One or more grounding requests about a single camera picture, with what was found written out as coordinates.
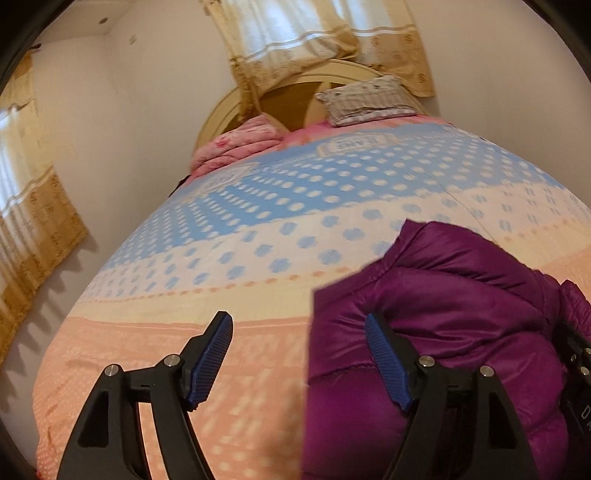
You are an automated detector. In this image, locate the beige floral side curtain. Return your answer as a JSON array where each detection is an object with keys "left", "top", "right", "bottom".
[{"left": 0, "top": 51, "right": 89, "bottom": 342}]

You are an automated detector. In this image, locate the cream wooden headboard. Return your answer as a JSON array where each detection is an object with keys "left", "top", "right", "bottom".
[{"left": 191, "top": 58, "right": 393, "bottom": 160}]

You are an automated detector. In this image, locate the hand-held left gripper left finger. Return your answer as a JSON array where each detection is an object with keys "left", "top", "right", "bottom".
[{"left": 55, "top": 311, "right": 234, "bottom": 480}]

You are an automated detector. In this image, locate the dotted pastel bedspread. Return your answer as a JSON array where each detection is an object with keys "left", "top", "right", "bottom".
[{"left": 32, "top": 115, "right": 591, "bottom": 480}]

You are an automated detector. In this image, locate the striped grey pillow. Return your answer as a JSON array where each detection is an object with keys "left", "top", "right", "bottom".
[{"left": 315, "top": 75, "right": 428, "bottom": 126}]

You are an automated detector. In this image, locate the folded pink floral blanket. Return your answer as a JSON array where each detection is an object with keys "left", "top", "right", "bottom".
[{"left": 189, "top": 115, "right": 291, "bottom": 178}]

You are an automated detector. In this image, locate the purple puffer jacket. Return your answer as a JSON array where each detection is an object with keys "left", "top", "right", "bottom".
[{"left": 300, "top": 219, "right": 591, "bottom": 480}]

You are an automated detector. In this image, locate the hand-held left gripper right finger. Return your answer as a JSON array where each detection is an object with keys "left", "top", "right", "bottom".
[{"left": 365, "top": 313, "right": 541, "bottom": 480}]

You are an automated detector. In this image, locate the beige floral window curtain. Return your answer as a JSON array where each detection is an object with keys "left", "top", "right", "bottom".
[{"left": 198, "top": 0, "right": 437, "bottom": 125}]

